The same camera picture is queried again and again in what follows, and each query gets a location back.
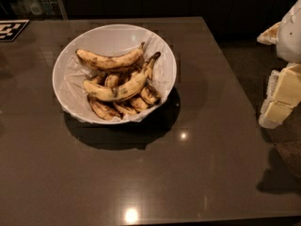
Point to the long spotted banana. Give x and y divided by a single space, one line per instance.
125 91

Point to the white bowl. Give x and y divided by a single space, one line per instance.
113 38

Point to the top spotted banana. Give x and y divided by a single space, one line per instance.
111 63

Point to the bottom right brown banana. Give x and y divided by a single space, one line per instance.
138 104

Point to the black white marker tag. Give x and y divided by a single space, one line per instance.
9 30

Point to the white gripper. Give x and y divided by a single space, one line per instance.
291 35

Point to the bottom left brown banana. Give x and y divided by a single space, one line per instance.
102 110

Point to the right small dark banana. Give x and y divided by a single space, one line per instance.
150 95

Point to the bottles on background shelf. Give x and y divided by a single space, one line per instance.
34 0

